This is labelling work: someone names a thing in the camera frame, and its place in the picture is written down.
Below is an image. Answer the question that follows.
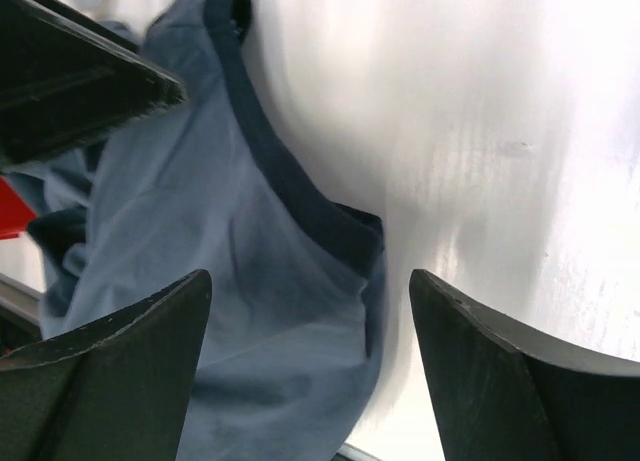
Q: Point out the red plastic bin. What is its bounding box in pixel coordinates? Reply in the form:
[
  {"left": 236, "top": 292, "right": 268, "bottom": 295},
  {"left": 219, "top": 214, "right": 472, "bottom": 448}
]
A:
[{"left": 0, "top": 179, "right": 35, "bottom": 240}]

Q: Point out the blue tank top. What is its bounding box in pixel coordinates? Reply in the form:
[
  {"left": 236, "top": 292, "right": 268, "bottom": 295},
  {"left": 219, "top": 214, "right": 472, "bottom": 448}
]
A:
[{"left": 6, "top": 0, "right": 386, "bottom": 460}]

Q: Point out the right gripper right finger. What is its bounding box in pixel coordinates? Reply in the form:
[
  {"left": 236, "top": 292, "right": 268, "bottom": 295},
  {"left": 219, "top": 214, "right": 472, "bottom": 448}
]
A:
[{"left": 409, "top": 270, "right": 639, "bottom": 460}]

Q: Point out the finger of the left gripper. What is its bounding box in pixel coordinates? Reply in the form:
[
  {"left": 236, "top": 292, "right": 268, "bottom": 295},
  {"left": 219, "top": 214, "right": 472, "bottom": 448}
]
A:
[{"left": 1, "top": 0, "right": 187, "bottom": 166}]

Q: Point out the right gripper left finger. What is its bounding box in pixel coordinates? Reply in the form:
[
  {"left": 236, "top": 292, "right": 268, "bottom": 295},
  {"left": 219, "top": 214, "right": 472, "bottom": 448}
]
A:
[{"left": 1, "top": 270, "right": 212, "bottom": 460}]

